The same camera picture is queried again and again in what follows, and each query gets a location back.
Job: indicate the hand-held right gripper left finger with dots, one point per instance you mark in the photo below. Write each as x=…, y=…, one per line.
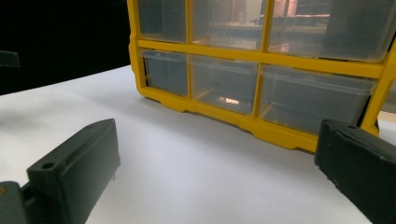
x=81, y=168

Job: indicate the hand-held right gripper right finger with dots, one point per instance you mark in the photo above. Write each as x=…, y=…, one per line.
x=361, y=161

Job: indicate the yellow black organizer cabinet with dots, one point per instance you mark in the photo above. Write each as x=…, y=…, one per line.
x=218, y=55

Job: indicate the single clear plastic drawer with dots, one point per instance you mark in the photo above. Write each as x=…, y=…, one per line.
x=165, y=74

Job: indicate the group of clear drawers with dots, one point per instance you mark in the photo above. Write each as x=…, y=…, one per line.
x=311, y=99

